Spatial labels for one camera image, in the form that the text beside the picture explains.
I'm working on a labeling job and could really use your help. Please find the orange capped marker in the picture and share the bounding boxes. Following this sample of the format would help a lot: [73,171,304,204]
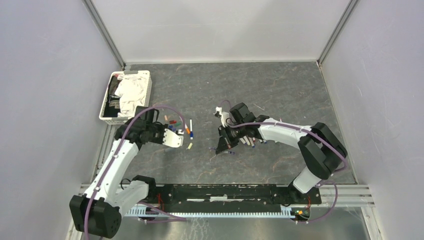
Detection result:
[184,124,191,135]

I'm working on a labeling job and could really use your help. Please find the blue capped marker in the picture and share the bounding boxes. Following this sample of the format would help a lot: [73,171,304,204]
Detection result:
[189,119,194,140]

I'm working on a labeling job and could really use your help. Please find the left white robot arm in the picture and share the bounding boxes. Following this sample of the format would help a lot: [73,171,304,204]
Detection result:
[69,105,185,240]

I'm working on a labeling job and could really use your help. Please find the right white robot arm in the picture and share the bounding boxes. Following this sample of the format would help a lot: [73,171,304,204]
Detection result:
[214,102,348,204]

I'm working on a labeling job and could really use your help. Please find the white cloth in basket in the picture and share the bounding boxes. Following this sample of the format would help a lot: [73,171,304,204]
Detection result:
[114,70,152,118]

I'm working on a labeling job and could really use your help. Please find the white plastic basket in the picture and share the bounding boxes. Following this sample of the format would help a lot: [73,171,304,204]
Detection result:
[98,70,153,125]

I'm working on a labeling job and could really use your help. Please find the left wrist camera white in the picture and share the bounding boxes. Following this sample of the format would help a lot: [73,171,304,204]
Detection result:
[162,129,184,148]

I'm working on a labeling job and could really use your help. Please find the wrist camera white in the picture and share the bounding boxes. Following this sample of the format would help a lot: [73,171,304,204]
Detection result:
[214,106,230,127]
[162,129,184,148]

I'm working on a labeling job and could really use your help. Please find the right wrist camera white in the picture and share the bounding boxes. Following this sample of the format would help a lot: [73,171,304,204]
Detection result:
[214,106,230,127]

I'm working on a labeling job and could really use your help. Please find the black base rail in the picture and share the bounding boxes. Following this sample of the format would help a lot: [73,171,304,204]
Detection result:
[149,184,322,214]

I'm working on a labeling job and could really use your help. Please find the white cable duct strip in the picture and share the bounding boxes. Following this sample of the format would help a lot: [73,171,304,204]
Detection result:
[114,204,297,219]

